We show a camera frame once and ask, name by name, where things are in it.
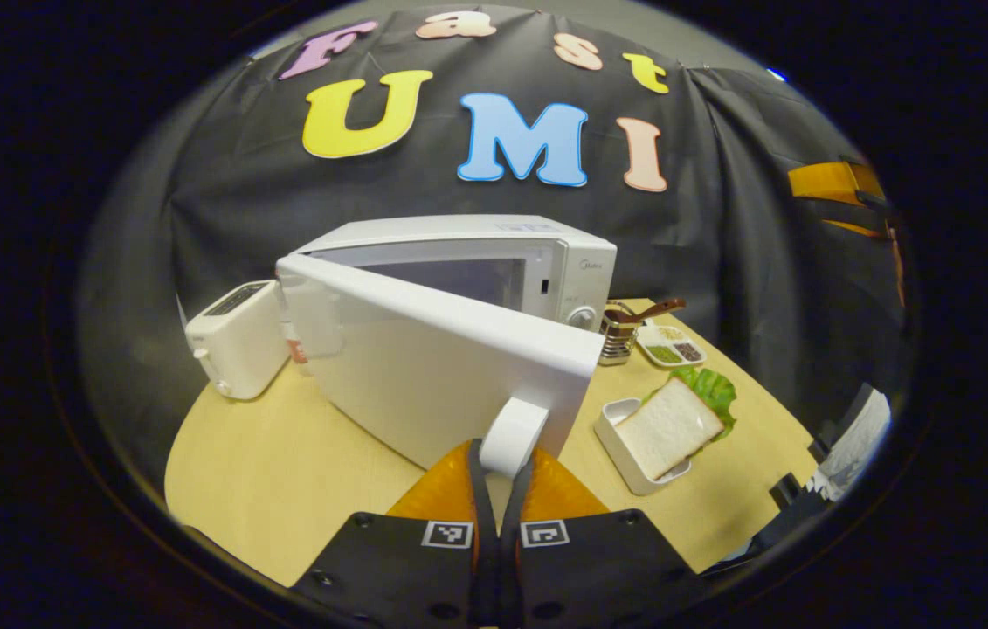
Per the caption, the white divided seasoning dish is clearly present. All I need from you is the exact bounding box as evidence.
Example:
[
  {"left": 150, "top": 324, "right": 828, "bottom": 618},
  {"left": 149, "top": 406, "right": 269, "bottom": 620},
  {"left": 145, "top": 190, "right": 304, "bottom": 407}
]
[{"left": 635, "top": 322, "right": 708, "bottom": 369}]

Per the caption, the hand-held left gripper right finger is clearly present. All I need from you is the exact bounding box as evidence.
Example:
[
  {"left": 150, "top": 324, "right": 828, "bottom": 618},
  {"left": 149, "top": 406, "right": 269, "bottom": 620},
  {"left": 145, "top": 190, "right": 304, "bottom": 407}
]
[{"left": 499, "top": 446, "right": 705, "bottom": 629}]

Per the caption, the white printed cloth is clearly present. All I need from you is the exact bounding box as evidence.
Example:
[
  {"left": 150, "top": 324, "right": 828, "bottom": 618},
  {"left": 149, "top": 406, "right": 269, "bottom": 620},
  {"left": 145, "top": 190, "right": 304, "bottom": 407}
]
[{"left": 807, "top": 384, "right": 895, "bottom": 504}]

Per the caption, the white bread slice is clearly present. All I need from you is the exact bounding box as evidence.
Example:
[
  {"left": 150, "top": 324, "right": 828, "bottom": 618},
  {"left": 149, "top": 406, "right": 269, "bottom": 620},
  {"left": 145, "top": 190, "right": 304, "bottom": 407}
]
[{"left": 613, "top": 377, "right": 727, "bottom": 482}]

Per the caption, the green lettuce leaf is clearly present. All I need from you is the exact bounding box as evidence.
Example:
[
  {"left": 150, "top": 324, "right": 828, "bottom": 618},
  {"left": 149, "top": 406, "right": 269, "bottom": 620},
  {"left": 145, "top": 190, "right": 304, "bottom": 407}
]
[{"left": 642, "top": 366, "right": 738, "bottom": 441}]

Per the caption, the white toaster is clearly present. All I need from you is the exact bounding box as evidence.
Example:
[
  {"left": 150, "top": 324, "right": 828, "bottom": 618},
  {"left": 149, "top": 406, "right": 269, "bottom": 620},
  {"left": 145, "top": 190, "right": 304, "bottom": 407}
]
[{"left": 184, "top": 280, "right": 290, "bottom": 402}]

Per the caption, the brown spoon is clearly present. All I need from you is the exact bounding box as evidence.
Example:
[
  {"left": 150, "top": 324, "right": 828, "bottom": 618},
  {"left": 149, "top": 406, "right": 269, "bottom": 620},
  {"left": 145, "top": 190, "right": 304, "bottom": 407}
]
[{"left": 605, "top": 298, "right": 687, "bottom": 327}]

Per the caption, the metal wire utensil holder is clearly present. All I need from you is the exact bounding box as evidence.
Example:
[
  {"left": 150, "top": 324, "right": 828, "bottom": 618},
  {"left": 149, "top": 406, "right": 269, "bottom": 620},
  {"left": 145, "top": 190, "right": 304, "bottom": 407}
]
[{"left": 598, "top": 301, "right": 639, "bottom": 367}]

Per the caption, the black backdrop cloth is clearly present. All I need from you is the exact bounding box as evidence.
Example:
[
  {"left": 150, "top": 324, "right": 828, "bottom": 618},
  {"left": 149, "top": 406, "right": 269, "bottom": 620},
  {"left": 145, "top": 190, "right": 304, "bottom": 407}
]
[{"left": 79, "top": 4, "right": 914, "bottom": 490}]

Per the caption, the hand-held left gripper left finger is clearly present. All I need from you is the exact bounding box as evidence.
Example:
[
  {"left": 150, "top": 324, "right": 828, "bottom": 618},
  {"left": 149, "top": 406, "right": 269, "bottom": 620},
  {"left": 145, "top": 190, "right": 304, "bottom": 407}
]
[{"left": 288, "top": 439, "right": 500, "bottom": 629}]

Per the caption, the white microwave oven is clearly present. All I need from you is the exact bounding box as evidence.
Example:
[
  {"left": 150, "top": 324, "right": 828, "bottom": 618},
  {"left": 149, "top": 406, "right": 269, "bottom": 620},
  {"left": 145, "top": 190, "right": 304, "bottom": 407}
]
[{"left": 274, "top": 214, "right": 619, "bottom": 480}]

